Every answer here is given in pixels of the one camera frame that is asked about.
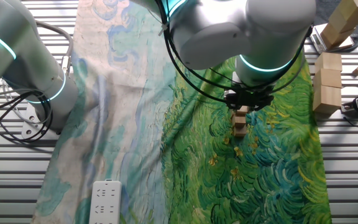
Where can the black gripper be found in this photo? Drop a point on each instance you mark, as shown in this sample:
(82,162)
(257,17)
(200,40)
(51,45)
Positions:
(249,98)

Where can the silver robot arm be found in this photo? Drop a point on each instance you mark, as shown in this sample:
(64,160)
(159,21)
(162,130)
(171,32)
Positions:
(275,25)

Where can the large wooden cube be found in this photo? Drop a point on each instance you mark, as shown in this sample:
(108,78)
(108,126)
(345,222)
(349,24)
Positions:
(326,99)
(332,35)
(327,77)
(357,4)
(328,61)
(345,20)

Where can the painted landscape cloth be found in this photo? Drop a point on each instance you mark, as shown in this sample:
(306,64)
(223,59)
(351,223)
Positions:
(228,180)

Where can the silver digital scale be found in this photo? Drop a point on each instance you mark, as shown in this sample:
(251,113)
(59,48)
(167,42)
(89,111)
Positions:
(317,40)

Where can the white power strip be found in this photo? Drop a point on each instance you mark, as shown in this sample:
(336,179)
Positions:
(104,202)

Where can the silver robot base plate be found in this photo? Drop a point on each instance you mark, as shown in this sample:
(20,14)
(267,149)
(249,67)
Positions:
(30,129)

